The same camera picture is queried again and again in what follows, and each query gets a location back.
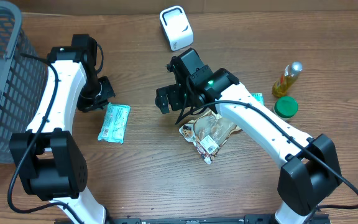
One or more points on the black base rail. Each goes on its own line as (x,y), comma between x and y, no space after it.
(247,219)

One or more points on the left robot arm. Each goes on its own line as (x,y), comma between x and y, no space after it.
(50,168)

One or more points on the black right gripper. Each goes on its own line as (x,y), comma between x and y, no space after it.
(176,94)

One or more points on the yellow liquid bottle grey cap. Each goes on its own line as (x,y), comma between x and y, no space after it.
(287,79)

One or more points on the white barcode scanner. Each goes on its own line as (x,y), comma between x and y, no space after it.
(176,27)

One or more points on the brown white snack pouch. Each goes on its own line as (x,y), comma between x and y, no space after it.
(208,134)

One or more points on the grey plastic shopping basket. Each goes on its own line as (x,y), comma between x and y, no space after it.
(22,80)

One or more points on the small teal tissue pack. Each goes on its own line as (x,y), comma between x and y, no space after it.
(259,97)

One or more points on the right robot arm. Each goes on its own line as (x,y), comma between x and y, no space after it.
(309,167)

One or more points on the green lid jar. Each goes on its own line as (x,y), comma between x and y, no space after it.
(286,107)

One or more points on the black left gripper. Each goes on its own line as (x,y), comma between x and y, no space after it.
(85,104)

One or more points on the large teal wipes pack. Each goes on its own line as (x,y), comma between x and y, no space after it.
(114,124)

